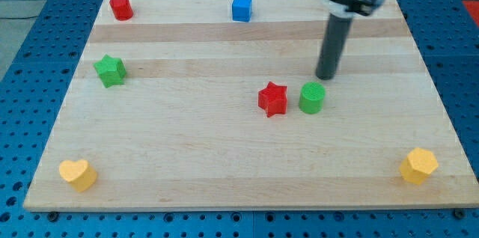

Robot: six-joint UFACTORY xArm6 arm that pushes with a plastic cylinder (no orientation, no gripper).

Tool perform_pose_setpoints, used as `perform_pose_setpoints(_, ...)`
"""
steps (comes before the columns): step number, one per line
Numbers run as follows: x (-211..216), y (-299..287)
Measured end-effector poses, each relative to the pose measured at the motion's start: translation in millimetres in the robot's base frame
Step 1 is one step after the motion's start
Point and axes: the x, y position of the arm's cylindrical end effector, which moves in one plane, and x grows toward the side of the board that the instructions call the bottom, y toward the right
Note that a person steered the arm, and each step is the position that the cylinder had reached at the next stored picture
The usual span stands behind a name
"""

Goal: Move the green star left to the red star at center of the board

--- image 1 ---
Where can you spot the green cylinder block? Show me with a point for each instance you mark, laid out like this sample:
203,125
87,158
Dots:
311,98

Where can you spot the yellow hexagon block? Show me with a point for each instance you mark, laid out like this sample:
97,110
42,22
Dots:
418,165

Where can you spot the yellow heart block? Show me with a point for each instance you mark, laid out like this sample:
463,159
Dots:
80,175

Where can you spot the wooden board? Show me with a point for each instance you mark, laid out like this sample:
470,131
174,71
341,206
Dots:
184,132

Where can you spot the green star block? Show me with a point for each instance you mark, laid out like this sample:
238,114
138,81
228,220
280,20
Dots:
111,71

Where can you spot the red cylinder block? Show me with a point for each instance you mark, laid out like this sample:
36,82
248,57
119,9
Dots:
121,9

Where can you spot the blue cube block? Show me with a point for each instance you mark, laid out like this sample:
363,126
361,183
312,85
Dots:
241,10

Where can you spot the red star block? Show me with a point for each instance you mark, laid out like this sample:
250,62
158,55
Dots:
273,99

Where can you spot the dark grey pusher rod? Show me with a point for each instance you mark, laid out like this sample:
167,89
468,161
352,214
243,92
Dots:
337,30

